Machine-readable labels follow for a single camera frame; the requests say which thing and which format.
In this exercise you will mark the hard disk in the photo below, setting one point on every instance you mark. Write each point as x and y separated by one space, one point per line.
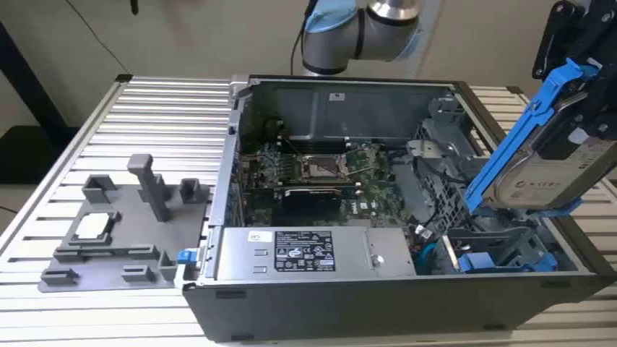
531 180

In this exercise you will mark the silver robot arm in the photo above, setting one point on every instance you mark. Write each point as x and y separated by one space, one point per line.
332 39

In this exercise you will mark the metal disk bay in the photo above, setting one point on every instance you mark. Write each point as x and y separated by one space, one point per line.
511 246

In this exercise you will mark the empty blue disk carrier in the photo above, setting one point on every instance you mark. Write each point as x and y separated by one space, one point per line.
475 262

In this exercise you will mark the perforated metal drive cage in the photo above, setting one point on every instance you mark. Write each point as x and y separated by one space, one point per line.
454 195

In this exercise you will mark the green motherboard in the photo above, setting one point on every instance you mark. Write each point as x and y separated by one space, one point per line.
380 202

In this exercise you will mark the CPU socket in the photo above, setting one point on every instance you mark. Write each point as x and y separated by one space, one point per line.
316 166

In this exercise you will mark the black graphics card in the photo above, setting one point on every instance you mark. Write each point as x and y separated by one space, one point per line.
308 206

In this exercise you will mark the black open PC case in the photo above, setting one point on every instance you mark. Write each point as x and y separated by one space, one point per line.
338 314

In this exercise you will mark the silver power supply unit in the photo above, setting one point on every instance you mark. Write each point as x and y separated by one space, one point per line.
242 253

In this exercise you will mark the blue case latch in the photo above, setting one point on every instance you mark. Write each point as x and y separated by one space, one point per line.
186 258

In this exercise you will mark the grey parts rack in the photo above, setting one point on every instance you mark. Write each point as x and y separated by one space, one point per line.
126 224

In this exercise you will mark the silver CPU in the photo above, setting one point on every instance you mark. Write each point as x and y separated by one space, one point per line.
94 226

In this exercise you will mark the black furniture frame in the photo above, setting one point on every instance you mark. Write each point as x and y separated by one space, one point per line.
34 152

